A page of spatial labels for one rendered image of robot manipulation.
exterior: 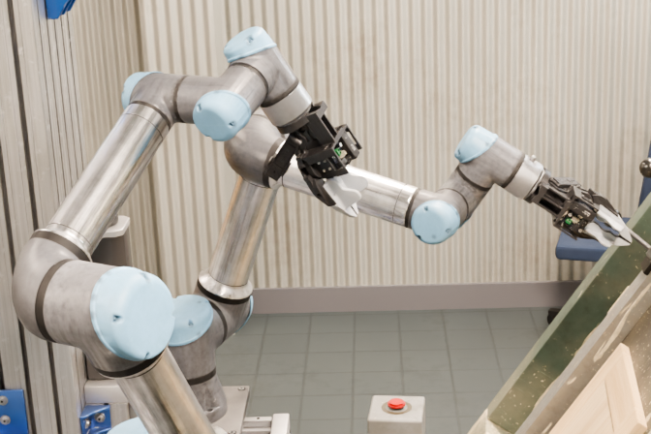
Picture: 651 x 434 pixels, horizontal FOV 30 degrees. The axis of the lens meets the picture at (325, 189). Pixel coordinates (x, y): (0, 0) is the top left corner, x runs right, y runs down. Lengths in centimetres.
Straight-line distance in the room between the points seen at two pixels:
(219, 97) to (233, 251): 71
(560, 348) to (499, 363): 245
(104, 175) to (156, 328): 27
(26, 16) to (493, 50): 357
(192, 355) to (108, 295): 85
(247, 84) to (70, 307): 45
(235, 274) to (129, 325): 91
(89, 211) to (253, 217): 72
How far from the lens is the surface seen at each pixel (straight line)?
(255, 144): 223
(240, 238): 245
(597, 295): 263
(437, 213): 210
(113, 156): 181
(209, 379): 247
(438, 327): 544
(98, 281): 161
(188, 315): 242
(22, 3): 195
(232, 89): 182
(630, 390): 218
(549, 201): 222
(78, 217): 175
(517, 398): 272
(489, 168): 221
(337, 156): 192
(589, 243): 508
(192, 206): 526
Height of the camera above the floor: 219
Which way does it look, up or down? 17 degrees down
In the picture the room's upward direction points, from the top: 2 degrees counter-clockwise
